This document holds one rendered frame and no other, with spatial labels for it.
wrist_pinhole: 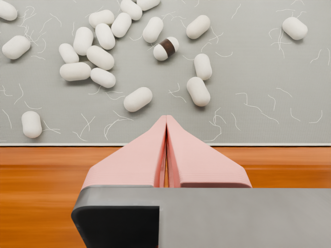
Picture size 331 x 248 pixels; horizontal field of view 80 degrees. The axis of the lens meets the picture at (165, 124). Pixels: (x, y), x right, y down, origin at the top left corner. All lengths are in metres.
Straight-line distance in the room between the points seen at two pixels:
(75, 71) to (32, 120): 0.07
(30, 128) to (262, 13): 0.34
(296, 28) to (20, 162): 0.36
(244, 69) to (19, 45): 0.29
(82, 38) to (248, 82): 0.22
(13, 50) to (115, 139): 0.17
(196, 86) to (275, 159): 0.12
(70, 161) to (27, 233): 0.08
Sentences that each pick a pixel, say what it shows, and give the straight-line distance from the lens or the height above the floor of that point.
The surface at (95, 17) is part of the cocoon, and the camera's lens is 0.31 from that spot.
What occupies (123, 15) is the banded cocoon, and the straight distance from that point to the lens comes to 0.30.
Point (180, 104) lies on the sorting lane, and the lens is 0.25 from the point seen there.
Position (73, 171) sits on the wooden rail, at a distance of 0.23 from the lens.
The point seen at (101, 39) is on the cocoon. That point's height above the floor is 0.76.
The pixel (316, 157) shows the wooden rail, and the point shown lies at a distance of 0.28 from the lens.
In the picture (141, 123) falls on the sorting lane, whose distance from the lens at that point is 0.25.
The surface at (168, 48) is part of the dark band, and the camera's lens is 0.26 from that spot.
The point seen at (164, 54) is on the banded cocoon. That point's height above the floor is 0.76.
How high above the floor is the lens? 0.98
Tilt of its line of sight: 76 degrees down
